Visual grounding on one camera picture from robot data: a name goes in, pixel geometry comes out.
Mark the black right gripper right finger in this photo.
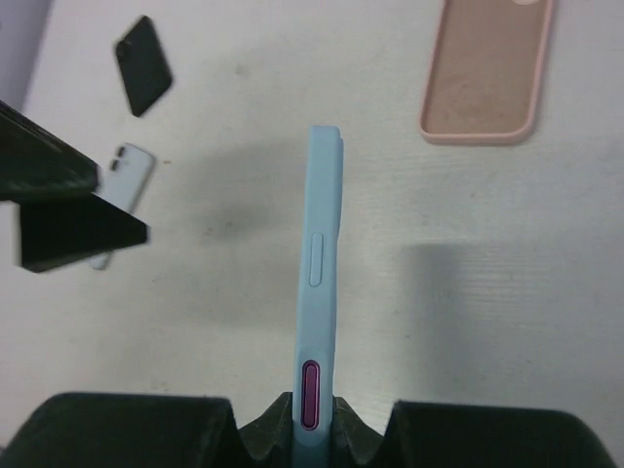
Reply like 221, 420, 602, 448
331, 398, 615, 467

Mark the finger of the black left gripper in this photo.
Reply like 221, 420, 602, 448
18, 194, 149, 273
1, 102, 99, 200

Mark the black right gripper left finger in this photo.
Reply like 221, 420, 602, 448
1, 392, 293, 467

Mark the white phone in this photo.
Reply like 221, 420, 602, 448
87, 141, 157, 272

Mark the light blue phone case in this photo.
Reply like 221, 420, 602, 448
292, 126, 344, 467

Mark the purple phone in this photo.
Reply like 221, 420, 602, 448
299, 360, 321, 431

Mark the black phone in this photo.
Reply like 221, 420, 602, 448
114, 16, 174, 117

